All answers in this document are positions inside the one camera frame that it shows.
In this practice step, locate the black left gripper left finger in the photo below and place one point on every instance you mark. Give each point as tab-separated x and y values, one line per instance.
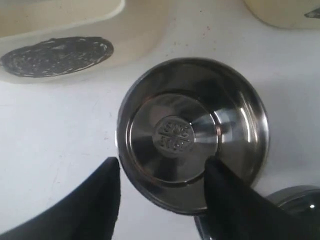
90	212

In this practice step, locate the cream bin with circle mark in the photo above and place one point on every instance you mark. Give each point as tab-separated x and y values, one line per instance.
51	40

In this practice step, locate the steel cup without visible handle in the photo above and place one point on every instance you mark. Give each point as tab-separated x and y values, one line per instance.
178	114

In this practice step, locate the steel bowl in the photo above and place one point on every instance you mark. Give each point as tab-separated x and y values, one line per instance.
302	202

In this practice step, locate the cream bin with triangle mark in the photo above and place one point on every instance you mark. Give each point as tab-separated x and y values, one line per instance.
287	14

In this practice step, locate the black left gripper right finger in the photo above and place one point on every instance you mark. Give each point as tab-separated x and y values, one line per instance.
236	212

